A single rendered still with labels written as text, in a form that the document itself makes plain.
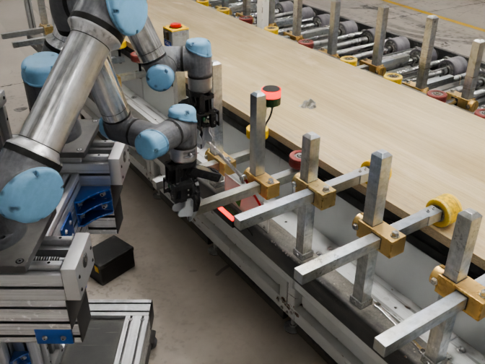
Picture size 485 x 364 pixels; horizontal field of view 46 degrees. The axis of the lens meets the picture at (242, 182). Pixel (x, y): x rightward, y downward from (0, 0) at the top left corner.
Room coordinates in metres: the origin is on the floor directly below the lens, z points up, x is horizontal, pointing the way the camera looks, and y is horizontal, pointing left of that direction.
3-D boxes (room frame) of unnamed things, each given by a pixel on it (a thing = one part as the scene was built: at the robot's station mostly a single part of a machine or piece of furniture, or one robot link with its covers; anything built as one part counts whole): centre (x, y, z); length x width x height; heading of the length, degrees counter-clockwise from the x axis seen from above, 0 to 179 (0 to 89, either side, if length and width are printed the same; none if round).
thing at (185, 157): (1.39, 0.16, 1.04); 0.08 x 0.08 x 0.05
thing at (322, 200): (1.35, -0.20, 0.95); 0.14 x 0.06 x 0.05; 34
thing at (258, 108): (1.58, -0.05, 0.91); 0.04 x 0.04 x 0.48; 34
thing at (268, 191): (1.56, -0.06, 0.85); 0.14 x 0.06 x 0.05; 34
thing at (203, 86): (1.65, 0.13, 1.15); 0.08 x 0.08 x 0.05
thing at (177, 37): (2.00, 0.24, 1.18); 0.07 x 0.07 x 0.08; 34
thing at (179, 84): (2.00, 0.24, 0.93); 0.05 x 0.05 x 0.45; 34
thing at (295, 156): (1.63, -0.19, 0.85); 0.08 x 0.08 x 0.11
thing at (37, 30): (3.39, 1.22, 0.81); 0.44 x 0.03 x 0.04; 124
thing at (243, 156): (1.72, 0.11, 0.81); 0.44 x 0.03 x 0.04; 124
